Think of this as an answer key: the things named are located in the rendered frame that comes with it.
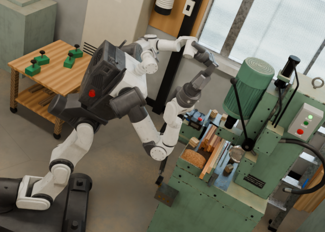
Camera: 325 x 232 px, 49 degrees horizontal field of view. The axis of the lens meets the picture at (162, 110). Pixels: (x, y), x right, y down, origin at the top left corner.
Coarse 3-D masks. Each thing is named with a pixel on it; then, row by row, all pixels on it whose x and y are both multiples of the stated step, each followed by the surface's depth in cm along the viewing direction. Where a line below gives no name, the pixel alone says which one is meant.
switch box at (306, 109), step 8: (304, 104) 172; (304, 112) 170; (312, 112) 168; (320, 112) 170; (296, 120) 173; (304, 120) 172; (312, 120) 170; (320, 120) 169; (288, 128) 180; (296, 128) 175; (304, 128) 174; (312, 128) 172; (296, 136) 178; (304, 136) 176
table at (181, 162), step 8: (208, 112) 248; (216, 120) 243; (208, 128) 234; (184, 136) 225; (200, 152) 213; (208, 152) 215; (184, 160) 204; (184, 168) 206; (192, 168) 204; (200, 168) 202; (208, 176) 202
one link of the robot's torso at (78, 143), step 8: (80, 128) 189; (88, 128) 189; (72, 136) 204; (80, 136) 193; (88, 136) 193; (64, 144) 209; (72, 144) 198; (80, 144) 197; (88, 144) 198; (56, 152) 211; (64, 152) 204; (72, 152) 204; (80, 152) 205; (56, 160) 206; (64, 160) 206; (72, 160) 209; (72, 168) 211
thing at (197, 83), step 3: (201, 75) 136; (198, 78) 137; (201, 78) 136; (204, 78) 136; (195, 81) 139; (198, 81) 138; (201, 81) 137; (192, 84) 140; (195, 84) 139; (198, 84) 139; (201, 84) 138; (195, 87) 139; (198, 87) 139
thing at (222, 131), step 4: (220, 124) 211; (220, 128) 210; (224, 128) 209; (232, 128) 212; (236, 128) 213; (216, 132) 213; (220, 132) 211; (224, 132) 210; (228, 132) 209; (232, 132) 208; (236, 132) 209; (240, 132) 210; (220, 136) 213; (224, 136) 212; (228, 136) 210; (232, 136) 209; (236, 136) 208; (228, 140) 212; (236, 140) 209
